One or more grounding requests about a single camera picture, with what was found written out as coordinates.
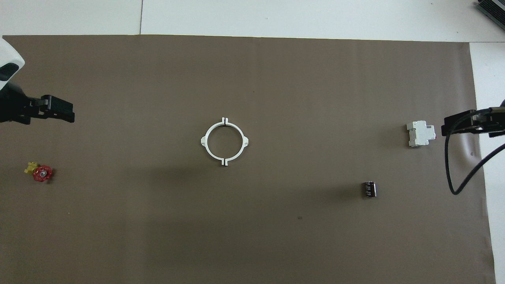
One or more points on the grey finned device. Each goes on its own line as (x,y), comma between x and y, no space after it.
(495,8)

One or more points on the brown paper mat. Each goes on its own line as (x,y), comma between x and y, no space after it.
(252,79)

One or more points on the red and yellow valve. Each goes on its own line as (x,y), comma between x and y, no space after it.
(41,173)

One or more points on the black cylindrical capacitor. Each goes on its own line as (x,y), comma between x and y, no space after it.
(369,189)

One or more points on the white circuit breaker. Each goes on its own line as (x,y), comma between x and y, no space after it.
(420,134)

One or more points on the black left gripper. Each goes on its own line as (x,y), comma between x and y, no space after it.
(14,108)

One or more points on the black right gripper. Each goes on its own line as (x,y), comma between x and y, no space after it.
(495,120)

